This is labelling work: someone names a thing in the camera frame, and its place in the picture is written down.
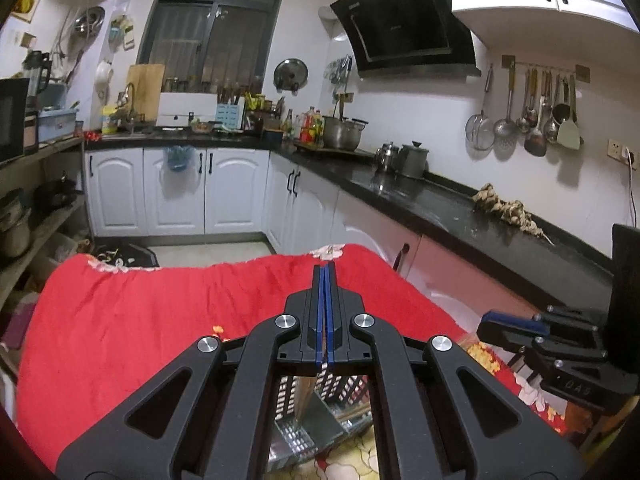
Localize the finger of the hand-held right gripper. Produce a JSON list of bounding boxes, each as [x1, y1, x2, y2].
[[476, 322, 609, 369], [483, 304, 609, 336]]

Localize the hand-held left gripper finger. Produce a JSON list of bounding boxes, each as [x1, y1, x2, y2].
[[325, 262, 586, 480], [55, 264, 326, 480]]

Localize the wooden chopsticks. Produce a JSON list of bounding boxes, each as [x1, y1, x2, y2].
[[334, 402, 373, 426], [292, 375, 317, 428]]

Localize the green plastic utensil basket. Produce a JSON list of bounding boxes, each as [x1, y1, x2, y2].
[[267, 360, 376, 472]]

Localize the garlic braid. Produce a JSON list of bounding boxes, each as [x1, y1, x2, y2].
[[472, 183, 556, 247]]

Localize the black kitchen countertop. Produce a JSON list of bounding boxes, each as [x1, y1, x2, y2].
[[84, 129, 617, 312]]

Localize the white lower kitchen cabinets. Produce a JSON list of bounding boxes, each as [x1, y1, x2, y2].
[[82, 145, 551, 323]]

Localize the red floral tablecloth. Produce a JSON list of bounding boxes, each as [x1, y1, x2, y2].
[[15, 242, 571, 480]]

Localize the small steel kettle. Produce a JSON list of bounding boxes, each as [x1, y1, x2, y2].
[[375, 142, 399, 171]]

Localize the steel pot with lid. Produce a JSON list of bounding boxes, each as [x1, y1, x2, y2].
[[397, 140, 431, 180]]

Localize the black spatula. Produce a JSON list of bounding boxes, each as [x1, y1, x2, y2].
[[524, 72, 549, 158]]

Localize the light green spatula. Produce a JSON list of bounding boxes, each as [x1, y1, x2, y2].
[[556, 76, 583, 151]]

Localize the large steel stock pot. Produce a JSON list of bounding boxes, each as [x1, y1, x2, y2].
[[322, 115, 369, 152]]

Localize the condiment bottles group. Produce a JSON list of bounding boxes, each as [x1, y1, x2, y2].
[[299, 106, 326, 147]]

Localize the steel slotted spoon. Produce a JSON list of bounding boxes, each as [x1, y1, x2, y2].
[[494, 62, 519, 151]]

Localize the steel ladle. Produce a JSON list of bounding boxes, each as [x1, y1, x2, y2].
[[516, 67, 539, 135]]

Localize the dark floor mat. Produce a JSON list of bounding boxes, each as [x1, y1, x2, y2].
[[92, 242, 161, 269]]

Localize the blue plastic bag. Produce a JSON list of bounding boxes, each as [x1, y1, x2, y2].
[[165, 145, 197, 174]]

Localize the blue white knife block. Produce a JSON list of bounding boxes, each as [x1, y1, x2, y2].
[[215, 87, 247, 132]]

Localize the steel pot lid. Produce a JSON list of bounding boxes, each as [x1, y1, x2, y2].
[[273, 58, 309, 96]]

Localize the steel kitchen faucet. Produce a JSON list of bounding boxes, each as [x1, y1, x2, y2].
[[122, 82, 147, 127]]

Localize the wooden cutting board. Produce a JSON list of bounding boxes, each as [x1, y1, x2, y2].
[[126, 63, 166, 124]]

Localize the dark framed kitchen window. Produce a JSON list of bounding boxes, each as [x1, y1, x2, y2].
[[137, 0, 294, 94]]

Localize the black range hood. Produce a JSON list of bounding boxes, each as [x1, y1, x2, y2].
[[330, 0, 483, 79]]

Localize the wooden storage shelf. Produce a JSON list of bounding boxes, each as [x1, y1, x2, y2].
[[0, 135, 94, 313]]

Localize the light blue storage box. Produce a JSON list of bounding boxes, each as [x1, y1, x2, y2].
[[37, 85, 82, 144]]

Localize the black microwave oven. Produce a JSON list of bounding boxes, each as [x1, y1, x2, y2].
[[0, 77, 31, 166]]

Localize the black blender jug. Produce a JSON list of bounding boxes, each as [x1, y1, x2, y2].
[[22, 50, 53, 111]]

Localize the hanging steel bowl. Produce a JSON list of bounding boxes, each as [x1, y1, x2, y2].
[[74, 6, 107, 41]]

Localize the wall power outlet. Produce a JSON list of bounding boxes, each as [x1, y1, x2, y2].
[[607, 138, 640, 171]]

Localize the wire mesh strainer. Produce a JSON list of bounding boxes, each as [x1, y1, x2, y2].
[[465, 64, 496, 152]]

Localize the wall utensil rail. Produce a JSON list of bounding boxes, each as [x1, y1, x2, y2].
[[501, 54, 591, 84]]

